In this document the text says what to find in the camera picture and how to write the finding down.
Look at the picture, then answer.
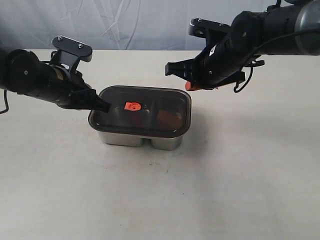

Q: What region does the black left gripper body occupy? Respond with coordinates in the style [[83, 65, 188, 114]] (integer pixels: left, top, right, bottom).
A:
[[47, 64, 111, 113]]

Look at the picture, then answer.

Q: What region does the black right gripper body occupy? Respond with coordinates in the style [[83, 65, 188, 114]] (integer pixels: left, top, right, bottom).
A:
[[164, 37, 247, 90]]

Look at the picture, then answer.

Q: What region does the yellow toy cheese wedge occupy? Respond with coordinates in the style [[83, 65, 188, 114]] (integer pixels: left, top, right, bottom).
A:
[[157, 109, 183, 128]]

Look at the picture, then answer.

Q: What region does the dark transparent box lid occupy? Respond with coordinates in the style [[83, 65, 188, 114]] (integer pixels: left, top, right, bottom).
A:
[[87, 85, 193, 138]]

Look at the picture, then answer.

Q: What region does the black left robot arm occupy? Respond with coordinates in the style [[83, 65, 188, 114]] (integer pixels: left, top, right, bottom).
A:
[[0, 40, 111, 113]]

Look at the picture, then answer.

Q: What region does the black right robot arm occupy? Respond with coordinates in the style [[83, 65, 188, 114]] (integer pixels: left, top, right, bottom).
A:
[[165, 0, 320, 93]]

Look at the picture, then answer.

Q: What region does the stainless steel lunch box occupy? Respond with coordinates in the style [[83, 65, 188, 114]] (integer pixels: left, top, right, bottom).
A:
[[87, 112, 192, 151]]

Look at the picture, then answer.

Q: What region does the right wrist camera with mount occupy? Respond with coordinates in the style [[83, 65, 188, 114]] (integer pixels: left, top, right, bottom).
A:
[[188, 18, 231, 47]]

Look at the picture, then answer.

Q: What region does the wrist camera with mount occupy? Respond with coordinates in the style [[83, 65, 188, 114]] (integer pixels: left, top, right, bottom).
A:
[[49, 35, 93, 74], [188, 18, 231, 47]]

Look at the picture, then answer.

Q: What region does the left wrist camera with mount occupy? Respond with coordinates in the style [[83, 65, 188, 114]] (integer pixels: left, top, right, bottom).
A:
[[49, 35, 93, 74]]

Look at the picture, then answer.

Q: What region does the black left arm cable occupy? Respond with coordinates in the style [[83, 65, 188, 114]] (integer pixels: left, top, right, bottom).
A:
[[0, 89, 11, 115]]

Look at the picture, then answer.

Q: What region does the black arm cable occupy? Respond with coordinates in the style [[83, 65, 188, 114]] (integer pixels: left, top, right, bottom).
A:
[[0, 89, 11, 115], [233, 0, 320, 94]]

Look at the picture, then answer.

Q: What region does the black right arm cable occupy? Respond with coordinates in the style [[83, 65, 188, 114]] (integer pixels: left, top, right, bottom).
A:
[[233, 0, 320, 94]]

